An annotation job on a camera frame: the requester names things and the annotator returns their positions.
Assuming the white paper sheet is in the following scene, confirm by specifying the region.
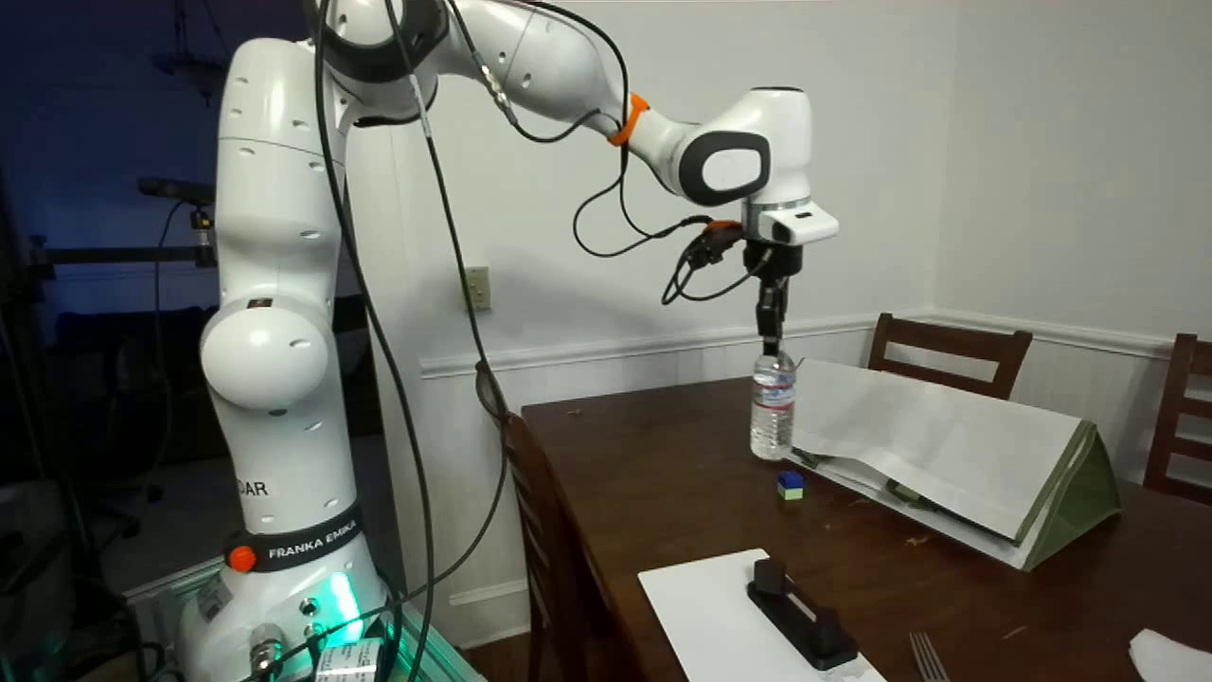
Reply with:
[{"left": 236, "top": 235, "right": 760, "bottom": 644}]
[{"left": 1126, "top": 626, "right": 1212, "bottom": 682}]

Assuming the curved-back dark wooden chair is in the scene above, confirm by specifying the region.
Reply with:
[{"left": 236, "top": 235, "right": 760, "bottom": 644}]
[{"left": 497, "top": 405, "right": 603, "bottom": 682}]

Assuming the clear plastic water bottle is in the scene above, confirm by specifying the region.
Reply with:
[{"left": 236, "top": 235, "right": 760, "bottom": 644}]
[{"left": 746, "top": 347, "right": 800, "bottom": 466}]

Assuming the white robot base platform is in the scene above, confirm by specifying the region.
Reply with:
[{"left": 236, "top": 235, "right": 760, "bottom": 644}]
[{"left": 122, "top": 548, "right": 485, "bottom": 682}]

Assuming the orange cable clip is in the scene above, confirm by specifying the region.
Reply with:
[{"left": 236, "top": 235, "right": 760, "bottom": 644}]
[{"left": 612, "top": 92, "right": 655, "bottom": 151}]

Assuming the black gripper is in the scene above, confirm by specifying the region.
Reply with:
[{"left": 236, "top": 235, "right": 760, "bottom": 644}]
[{"left": 742, "top": 239, "right": 805, "bottom": 356}]

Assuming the black looped wrist cable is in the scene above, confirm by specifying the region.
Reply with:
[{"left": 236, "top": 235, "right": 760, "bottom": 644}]
[{"left": 565, "top": 106, "right": 766, "bottom": 309}]

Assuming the black rectangular holder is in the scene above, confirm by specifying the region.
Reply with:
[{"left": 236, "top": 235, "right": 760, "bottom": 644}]
[{"left": 742, "top": 556, "right": 860, "bottom": 673}]

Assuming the white rectangular sheet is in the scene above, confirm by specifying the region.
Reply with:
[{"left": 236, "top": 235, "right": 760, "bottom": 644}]
[{"left": 637, "top": 547, "right": 890, "bottom": 682}]

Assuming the grey metal ruler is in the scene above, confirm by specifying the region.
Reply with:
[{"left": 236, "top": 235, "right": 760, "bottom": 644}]
[{"left": 906, "top": 628, "right": 956, "bottom": 682}]

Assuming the slatted dark wooden chair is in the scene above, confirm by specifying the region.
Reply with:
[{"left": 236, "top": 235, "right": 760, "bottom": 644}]
[
  {"left": 865, "top": 309, "right": 1038, "bottom": 400},
  {"left": 1140, "top": 329, "right": 1212, "bottom": 508}
]

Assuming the white wall outlet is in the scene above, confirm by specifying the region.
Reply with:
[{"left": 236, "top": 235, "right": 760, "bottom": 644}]
[{"left": 461, "top": 263, "right": 497, "bottom": 319}]

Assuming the white and green binder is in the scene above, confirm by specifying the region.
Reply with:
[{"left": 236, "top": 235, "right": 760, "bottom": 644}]
[{"left": 786, "top": 356, "right": 1126, "bottom": 575}]

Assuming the long black robot cable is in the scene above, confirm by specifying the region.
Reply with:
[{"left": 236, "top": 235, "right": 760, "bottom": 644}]
[{"left": 303, "top": 0, "right": 515, "bottom": 682}]

